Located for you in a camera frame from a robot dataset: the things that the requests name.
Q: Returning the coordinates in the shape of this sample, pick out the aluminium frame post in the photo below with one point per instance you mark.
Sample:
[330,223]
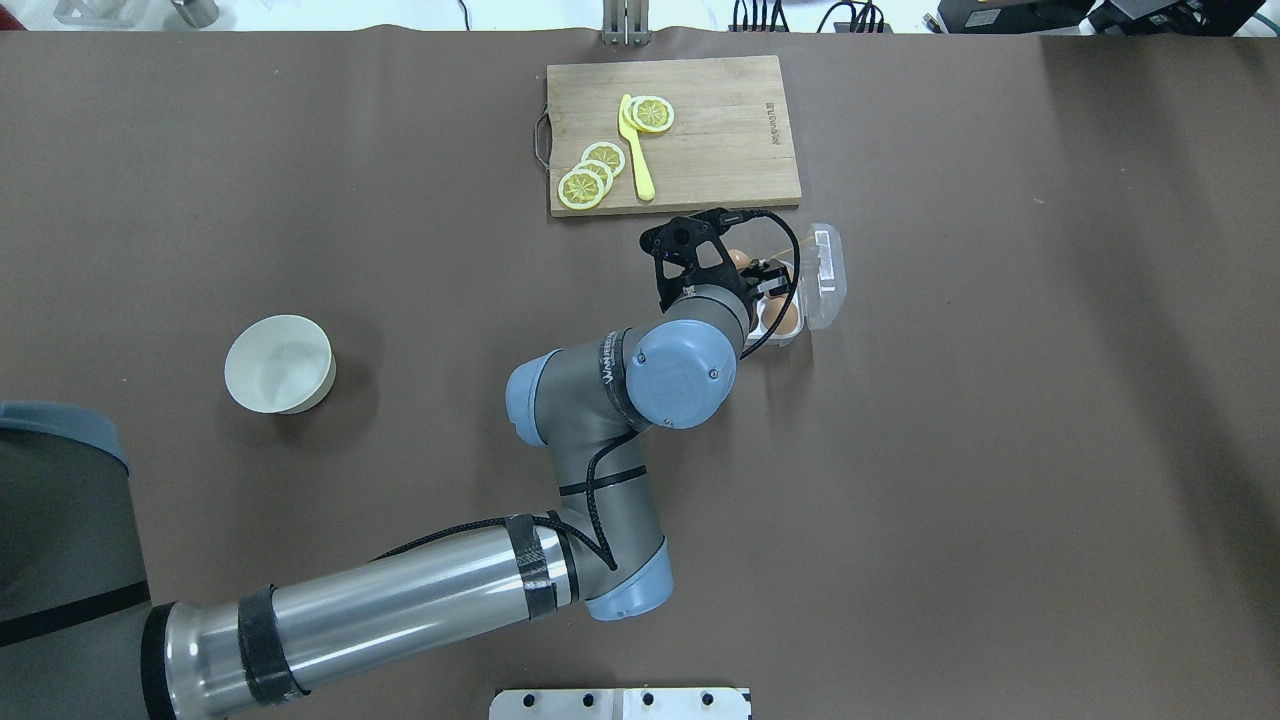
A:
[625,23]

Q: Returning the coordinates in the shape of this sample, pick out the clear plastic egg box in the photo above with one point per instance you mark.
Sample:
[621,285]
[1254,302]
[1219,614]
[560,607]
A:
[820,275]

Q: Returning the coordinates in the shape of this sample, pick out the yellow toy knife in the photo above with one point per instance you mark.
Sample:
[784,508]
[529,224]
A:
[643,181]

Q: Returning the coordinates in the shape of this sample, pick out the lemon slice middle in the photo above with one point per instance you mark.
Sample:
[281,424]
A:
[609,154]

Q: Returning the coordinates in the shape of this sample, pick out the lemon slice by knife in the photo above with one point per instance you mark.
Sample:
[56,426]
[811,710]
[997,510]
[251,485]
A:
[650,114]

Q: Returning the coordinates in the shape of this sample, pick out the wooden cutting board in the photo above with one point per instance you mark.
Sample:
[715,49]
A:
[730,145]

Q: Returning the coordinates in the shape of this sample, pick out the cream round bowl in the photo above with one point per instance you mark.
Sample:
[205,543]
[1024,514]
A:
[282,365]

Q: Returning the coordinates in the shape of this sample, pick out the small metal cup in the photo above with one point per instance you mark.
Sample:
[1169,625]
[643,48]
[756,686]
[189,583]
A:
[198,14]

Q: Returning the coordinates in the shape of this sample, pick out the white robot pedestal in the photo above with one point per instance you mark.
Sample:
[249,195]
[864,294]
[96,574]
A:
[623,703]

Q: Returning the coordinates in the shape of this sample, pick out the brown egg from bowl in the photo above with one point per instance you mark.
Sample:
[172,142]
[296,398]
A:
[740,259]

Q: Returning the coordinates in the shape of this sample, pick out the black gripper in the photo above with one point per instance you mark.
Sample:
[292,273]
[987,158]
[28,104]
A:
[768,282]

